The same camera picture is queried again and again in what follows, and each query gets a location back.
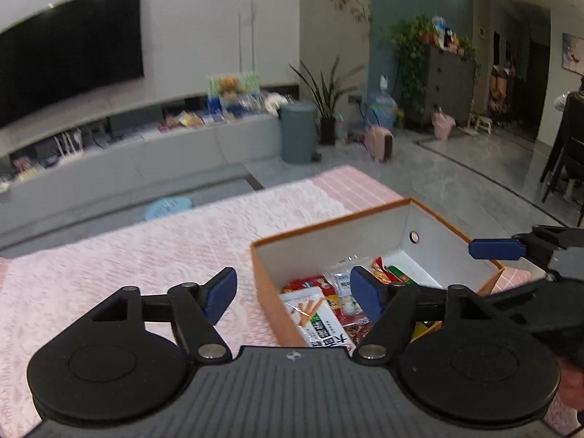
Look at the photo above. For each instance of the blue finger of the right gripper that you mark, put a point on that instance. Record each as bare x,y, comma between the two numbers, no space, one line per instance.
511,294
497,248

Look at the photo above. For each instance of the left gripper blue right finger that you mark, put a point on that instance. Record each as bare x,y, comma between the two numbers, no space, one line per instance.
394,310

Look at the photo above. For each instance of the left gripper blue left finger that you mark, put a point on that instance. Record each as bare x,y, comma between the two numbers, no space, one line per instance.
192,311

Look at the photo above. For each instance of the red clear braised meat pack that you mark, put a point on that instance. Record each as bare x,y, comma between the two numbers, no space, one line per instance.
400,275

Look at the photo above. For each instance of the red noodle snack bag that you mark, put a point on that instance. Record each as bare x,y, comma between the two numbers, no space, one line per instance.
311,282

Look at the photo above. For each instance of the white spicy strip packet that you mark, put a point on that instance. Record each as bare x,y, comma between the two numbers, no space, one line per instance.
314,319

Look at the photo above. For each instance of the red MiMi shrimp stick bag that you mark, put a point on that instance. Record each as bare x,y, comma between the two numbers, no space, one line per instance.
379,271

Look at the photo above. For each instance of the clear yogurt hawthorn ball pack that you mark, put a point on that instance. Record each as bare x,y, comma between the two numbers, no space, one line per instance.
340,279

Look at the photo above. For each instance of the person right hand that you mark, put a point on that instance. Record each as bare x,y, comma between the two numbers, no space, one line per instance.
571,389

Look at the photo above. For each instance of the orange cardboard box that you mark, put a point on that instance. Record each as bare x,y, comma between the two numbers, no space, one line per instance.
406,234

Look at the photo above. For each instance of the dark dining chair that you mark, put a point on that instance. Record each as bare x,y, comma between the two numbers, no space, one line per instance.
567,150

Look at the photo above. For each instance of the blue round floor stool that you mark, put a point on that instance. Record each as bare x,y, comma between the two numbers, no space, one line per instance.
168,206

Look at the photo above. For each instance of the pink bucket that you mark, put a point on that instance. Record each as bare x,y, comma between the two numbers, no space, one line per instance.
442,123

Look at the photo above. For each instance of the white lace tablecloth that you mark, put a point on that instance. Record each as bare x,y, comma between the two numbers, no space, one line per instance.
43,293

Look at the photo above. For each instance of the pink space heater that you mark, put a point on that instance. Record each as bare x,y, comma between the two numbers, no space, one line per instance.
379,143

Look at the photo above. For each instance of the dark grey drawer cabinet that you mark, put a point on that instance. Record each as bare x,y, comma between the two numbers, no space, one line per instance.
450,84

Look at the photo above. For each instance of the grey TV console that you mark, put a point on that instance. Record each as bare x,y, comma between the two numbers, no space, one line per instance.
131,172

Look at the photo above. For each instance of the blue water jug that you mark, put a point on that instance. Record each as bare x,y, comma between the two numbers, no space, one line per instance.
381,108

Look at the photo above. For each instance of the white wifi router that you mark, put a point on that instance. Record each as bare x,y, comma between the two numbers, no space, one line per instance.
70,146

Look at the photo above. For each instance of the grey trash bin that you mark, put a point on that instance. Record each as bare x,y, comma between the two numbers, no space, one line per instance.
298,132

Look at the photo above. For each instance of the potted snake plant right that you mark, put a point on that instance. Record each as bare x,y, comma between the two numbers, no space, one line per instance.
326,92

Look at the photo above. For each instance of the brown teddy bear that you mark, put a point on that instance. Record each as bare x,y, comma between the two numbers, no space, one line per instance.
228,87

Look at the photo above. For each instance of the green ivy plant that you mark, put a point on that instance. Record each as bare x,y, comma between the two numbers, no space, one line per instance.
412,39

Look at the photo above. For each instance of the black wall television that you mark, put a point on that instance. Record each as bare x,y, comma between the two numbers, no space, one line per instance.
76,47

